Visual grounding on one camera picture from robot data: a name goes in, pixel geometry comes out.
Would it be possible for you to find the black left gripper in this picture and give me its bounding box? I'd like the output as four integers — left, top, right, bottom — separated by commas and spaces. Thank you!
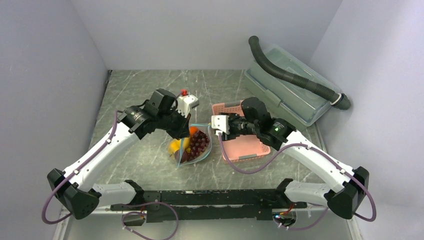
157, 106, 192, 141

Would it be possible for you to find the orange fruit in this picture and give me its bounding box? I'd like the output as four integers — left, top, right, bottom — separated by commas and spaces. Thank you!
189, 126, 199, 136

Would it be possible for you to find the yellow bell pepper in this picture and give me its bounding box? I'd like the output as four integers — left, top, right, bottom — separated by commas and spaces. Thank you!
168, 137, 191, 159

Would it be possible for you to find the dark purple grape bunch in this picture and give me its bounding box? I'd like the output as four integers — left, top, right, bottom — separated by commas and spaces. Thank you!
188, 130, 210, 162

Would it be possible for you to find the clear zip top bag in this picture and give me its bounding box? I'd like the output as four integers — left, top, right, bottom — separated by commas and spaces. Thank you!
167, 123, 213, 168

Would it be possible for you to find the dark red round fruit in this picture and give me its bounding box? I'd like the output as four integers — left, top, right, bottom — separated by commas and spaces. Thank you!
174, 150, 190, 164

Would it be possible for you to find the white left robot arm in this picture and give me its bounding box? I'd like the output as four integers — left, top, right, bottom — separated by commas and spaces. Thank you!
41, 88, 199, 225

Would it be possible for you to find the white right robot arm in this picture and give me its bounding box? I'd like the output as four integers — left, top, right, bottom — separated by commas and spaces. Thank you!
211, 97, 377, 222

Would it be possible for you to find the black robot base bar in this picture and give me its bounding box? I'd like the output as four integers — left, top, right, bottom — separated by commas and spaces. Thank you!
109, 188, 309, 223

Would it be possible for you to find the pink perforated plastic basket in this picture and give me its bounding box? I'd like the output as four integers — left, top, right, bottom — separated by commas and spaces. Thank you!
212, 101, 271, 163

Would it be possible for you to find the green lidded storage box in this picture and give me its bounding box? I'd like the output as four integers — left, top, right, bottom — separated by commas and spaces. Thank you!
244, 44, 341, 131

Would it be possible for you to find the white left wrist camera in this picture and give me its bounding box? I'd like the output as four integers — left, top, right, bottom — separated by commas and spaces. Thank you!
176, 89, 200, 118

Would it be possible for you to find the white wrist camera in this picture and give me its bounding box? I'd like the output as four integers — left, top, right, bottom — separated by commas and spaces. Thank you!
211, 114, 230, 136
176, 89, 200, 118

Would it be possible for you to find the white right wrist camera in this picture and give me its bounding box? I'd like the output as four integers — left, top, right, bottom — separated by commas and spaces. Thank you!
211, 114, 230, 136

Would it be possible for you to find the dark corrugated hose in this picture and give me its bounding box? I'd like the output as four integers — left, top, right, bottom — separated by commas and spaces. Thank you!
248, 35, 352, 112

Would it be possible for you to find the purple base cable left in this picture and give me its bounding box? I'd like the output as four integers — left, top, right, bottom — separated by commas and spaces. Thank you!
121, 198, 182, 240

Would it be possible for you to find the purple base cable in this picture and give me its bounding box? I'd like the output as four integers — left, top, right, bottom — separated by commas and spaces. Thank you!
273, 205, 330, 232
121, 198, 182, 240

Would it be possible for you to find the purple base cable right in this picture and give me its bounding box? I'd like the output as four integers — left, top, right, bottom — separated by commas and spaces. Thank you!
273, 205, 330, 232

